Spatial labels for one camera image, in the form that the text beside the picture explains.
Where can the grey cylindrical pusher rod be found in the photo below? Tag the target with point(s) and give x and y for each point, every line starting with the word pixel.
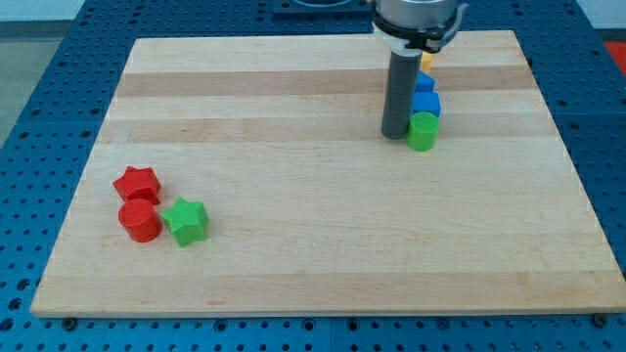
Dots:
pixel 402 77

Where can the green star block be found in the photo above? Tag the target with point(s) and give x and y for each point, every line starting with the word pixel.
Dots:
pixel 186 220

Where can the red star block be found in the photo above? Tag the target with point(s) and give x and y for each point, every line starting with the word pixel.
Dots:
pixel 138 183

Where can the yellow block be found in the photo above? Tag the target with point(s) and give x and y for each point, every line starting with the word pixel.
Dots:
pixel 426 61

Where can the blue block behind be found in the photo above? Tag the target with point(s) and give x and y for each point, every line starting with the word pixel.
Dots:
pixel 425 82

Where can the blue cube block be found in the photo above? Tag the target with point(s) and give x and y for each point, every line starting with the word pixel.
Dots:
pixel 427 102

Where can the green cylinder block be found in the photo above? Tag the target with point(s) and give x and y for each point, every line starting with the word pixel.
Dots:
pixel 423 130

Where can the wooden board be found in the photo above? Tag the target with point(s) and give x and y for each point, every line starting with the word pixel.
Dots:
pixel 312 211

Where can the red cylinder block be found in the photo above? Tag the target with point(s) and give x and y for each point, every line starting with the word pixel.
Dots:
pixel 140 221

